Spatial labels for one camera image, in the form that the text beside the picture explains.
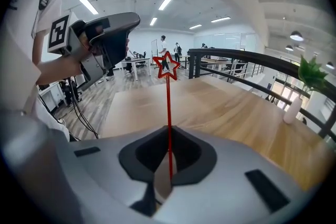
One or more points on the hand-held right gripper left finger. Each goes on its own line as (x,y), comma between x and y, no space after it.
(136,162)

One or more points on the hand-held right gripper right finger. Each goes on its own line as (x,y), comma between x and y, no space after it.
(194,162)

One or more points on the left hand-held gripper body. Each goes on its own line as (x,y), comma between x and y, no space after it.
(115,42)

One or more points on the red star stick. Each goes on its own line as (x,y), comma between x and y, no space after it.
(168,102)

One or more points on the person's left forearm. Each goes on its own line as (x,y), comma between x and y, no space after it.
(59,68)

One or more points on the person's left hand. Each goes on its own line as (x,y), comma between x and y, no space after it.
(94,49)

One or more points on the white office desk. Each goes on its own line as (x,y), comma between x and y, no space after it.
(136,65)

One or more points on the standing whiteboard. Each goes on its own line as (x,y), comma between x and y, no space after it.
(154,49)

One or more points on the long ceiling light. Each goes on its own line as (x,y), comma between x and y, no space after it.
(153,21)
(88,5)
(167,1)
(220,19)
(195,26)

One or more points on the person's white shirt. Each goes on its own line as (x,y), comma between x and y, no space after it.
(23,34)

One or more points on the white vase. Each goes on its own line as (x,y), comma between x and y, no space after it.
(292,111)

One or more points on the black metal railing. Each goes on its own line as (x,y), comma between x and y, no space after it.
(262,59)

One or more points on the green plant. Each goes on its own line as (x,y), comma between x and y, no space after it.
(312,74)

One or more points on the black pendant lamp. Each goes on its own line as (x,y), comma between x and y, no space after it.
(296,36)
(289,47)
(330,65)

